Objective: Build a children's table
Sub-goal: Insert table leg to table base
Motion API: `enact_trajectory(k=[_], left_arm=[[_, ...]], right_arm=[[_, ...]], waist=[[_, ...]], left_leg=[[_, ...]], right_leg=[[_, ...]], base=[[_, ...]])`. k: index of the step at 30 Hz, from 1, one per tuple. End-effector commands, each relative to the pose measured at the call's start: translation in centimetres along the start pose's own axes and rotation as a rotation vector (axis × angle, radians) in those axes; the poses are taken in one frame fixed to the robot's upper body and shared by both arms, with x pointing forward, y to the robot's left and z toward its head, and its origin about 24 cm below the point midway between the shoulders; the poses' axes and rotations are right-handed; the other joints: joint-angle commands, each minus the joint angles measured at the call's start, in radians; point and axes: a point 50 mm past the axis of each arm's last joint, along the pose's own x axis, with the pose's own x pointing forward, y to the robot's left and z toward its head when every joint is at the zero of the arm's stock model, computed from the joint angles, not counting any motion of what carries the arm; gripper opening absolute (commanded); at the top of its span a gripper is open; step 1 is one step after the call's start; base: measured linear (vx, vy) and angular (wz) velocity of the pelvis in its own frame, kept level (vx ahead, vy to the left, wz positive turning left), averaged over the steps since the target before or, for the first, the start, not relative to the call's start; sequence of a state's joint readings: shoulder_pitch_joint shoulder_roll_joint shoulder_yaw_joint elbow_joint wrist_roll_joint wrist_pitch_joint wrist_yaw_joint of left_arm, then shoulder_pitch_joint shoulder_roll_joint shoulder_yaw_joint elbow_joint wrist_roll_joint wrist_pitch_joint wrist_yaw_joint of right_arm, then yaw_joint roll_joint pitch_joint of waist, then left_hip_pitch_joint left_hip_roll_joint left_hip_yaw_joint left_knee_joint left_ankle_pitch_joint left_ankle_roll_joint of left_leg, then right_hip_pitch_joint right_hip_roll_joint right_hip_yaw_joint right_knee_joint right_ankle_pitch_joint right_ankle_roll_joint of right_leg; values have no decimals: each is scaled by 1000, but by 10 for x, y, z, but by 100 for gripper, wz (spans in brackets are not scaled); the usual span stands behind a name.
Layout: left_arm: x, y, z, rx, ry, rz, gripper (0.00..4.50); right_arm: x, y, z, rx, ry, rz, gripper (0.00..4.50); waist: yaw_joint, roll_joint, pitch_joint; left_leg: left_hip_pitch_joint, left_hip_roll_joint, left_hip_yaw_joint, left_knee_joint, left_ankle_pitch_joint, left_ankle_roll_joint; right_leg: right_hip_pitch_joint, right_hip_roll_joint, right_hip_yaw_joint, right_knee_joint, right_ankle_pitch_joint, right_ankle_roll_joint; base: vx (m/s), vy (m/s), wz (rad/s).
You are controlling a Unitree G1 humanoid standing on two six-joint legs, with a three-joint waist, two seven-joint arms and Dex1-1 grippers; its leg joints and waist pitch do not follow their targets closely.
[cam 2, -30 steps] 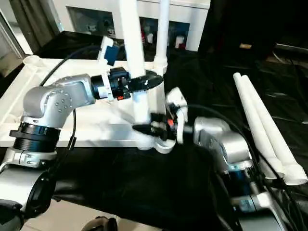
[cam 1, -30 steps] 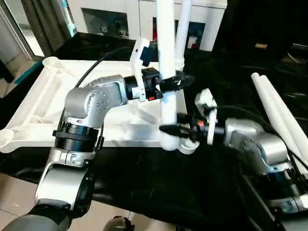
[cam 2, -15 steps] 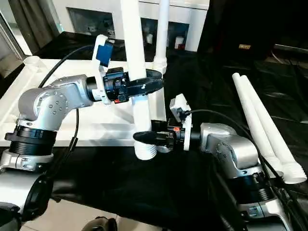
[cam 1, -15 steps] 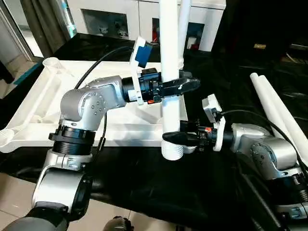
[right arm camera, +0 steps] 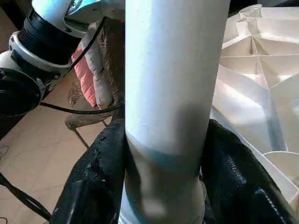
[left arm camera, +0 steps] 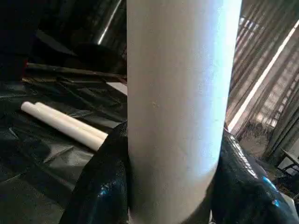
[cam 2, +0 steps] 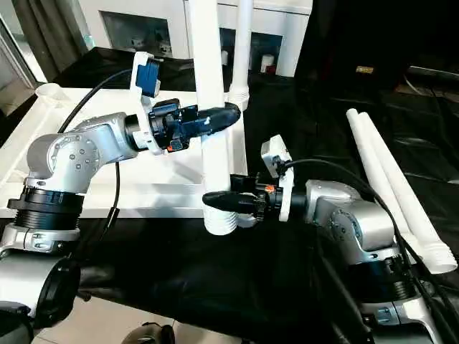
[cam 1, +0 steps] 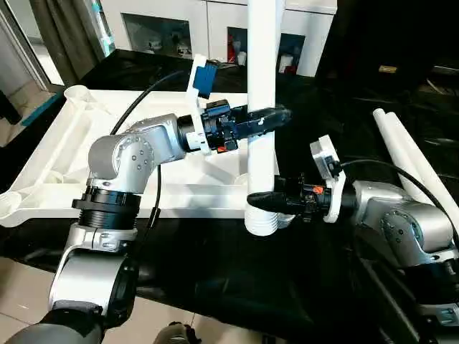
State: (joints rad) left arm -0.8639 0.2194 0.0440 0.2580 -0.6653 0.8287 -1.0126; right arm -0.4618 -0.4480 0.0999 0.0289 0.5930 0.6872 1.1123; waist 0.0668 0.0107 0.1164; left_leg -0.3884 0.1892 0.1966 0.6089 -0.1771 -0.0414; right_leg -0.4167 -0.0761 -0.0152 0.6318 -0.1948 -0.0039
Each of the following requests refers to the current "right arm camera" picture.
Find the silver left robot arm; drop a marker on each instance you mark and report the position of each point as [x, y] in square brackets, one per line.
[42, 46]

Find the white plastic table leg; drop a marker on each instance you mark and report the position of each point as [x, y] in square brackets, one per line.
[173, 93]

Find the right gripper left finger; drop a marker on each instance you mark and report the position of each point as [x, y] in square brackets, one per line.
[98, 182]

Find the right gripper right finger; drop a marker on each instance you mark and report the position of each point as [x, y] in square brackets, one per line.
[238, 182]

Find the white plastic table top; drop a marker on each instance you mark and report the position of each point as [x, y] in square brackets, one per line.
[252, 84]

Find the pink white glove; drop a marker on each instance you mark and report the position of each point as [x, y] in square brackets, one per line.
[91, 70]

